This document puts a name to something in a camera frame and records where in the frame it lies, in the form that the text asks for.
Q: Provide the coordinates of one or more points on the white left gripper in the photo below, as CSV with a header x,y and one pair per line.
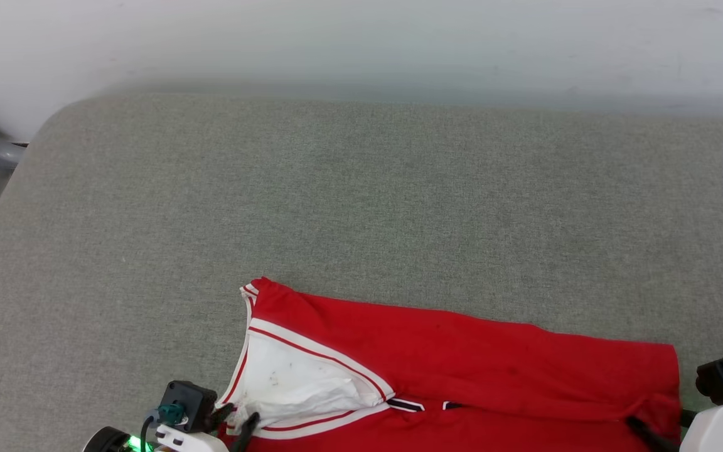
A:
x,y
189,441

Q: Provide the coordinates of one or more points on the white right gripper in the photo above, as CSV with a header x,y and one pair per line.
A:
x,y
722,427

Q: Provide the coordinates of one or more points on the red and white shirt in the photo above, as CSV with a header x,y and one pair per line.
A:
x,y
474,364

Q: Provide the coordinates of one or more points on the black round green status light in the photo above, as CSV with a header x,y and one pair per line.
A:
x,y
107,441

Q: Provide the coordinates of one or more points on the grey fabric sofa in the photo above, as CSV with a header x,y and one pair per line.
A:
x,y
361,207

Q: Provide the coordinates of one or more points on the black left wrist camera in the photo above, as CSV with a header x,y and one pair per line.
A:
x,y
189,398

